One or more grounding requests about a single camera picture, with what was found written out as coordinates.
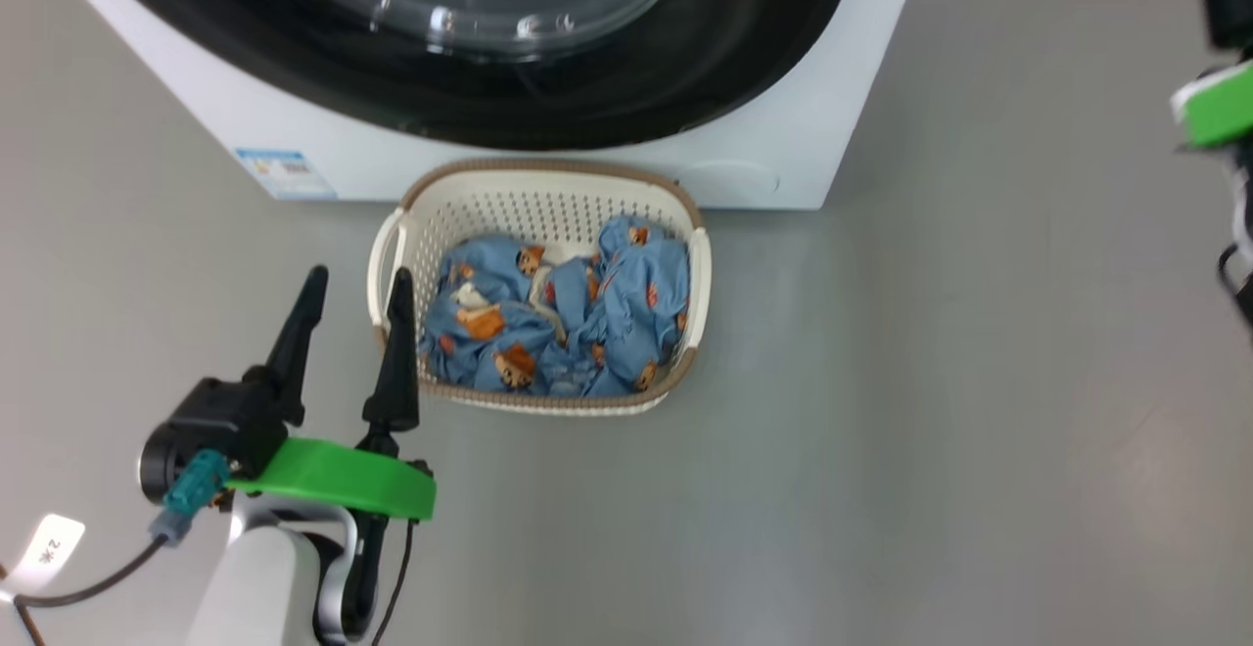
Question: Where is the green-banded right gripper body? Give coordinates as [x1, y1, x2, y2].
[1171, 61, 1253, 152]

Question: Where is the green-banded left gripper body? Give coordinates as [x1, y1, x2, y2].
[225, 436, 438, 643]

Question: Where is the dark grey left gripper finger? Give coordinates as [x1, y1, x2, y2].
[242, 265, 330, 429]
[361, 267, 423, 457]

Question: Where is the cream cloth garment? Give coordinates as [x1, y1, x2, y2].
[448, 243, 600, 314]

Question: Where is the blue bear print garment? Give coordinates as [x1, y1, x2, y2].
[419, 215, 691, 398]

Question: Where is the black glass washing machine door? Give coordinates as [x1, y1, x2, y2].
[73, 0, 860, 152]

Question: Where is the cream perforated plastic laundry basket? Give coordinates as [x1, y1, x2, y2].
[367, 159, 713, 418]

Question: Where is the white front-load washing machine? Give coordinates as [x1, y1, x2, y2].
[34, 0, 929, 211]

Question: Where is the blue energy label sticker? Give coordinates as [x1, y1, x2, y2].
[234, 147, 340, 202]

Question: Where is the thin black left gripper cable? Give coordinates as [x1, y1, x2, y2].
[370, 458, 432, 646]

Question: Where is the teal plug left camera cable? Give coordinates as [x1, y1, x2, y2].
[0, 448, 232, 646]

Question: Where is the white paper cable tag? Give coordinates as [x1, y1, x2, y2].
[0, 514, 87, 604]

